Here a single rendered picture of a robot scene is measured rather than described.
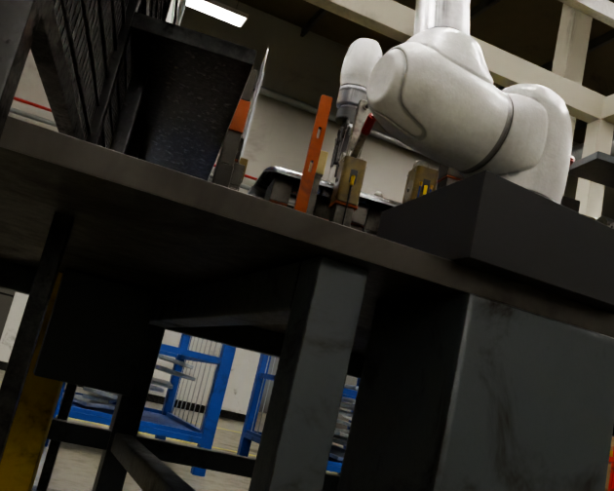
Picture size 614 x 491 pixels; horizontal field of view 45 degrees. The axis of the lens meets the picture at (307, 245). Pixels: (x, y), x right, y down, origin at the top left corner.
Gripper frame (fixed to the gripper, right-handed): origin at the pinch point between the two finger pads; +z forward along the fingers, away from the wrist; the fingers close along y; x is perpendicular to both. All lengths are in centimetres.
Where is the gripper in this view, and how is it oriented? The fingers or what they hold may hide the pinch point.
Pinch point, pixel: (334, 178)
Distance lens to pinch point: 199.5
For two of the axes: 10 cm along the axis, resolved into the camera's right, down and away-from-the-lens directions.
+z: -2.3, 9.5, -2.0
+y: -2.2, 1.5, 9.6
